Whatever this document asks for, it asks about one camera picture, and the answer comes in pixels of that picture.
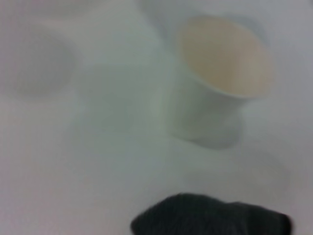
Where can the dark blue rag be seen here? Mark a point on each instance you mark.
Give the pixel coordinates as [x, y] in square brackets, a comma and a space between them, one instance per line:
[207, 218]

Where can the white paper cup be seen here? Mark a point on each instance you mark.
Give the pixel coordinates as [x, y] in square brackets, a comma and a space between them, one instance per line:
[220, 61]

